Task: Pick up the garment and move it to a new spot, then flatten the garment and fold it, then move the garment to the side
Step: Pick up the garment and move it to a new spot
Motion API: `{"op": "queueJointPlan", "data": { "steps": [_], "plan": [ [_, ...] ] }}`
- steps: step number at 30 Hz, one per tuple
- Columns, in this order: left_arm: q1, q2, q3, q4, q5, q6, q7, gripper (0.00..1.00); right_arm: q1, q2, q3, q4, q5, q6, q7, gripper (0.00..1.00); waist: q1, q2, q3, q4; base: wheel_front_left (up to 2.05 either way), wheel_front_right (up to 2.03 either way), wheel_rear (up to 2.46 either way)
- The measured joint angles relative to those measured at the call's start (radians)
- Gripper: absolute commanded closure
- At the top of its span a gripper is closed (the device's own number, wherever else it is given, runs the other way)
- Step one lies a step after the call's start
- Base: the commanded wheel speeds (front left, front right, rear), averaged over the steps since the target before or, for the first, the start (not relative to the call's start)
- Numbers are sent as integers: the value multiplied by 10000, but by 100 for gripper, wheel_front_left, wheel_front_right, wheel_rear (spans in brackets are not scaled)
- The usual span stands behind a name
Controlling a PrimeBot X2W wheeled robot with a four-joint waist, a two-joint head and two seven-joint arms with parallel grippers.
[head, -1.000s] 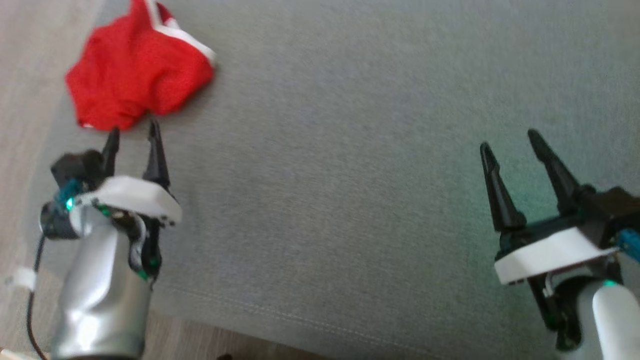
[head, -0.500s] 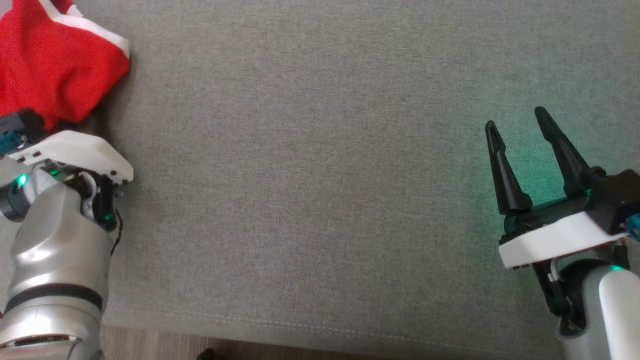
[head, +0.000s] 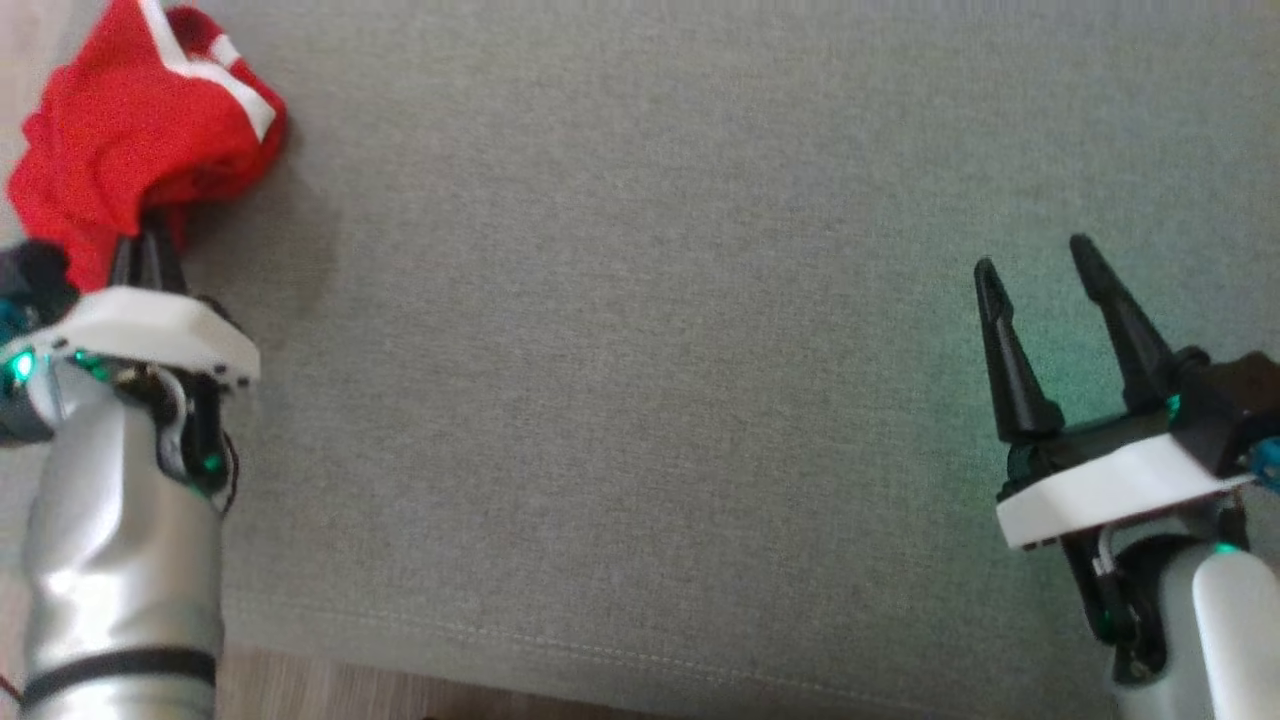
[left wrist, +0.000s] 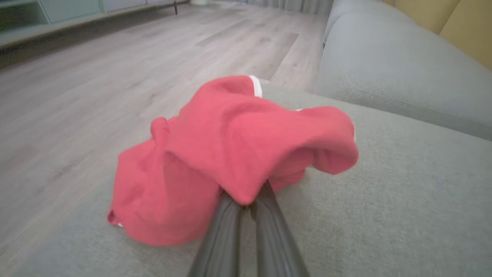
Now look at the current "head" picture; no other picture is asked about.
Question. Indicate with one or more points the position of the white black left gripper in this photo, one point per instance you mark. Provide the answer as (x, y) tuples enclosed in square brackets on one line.
[(150, 330)]

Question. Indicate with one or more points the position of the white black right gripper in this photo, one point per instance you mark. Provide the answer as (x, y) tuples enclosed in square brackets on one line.
[(1100, 485)]

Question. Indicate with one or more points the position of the red t-shirt with white trim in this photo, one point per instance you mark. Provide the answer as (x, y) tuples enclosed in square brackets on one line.
[(140, 130)]

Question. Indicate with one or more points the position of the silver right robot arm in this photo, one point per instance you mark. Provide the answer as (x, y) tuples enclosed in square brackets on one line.
[(1230, 640)]

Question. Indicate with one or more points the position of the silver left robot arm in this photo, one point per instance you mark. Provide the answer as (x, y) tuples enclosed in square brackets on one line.
[(120, 580)]

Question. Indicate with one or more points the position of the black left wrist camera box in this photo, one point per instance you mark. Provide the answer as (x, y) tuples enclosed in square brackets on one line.
[(35, 275)]

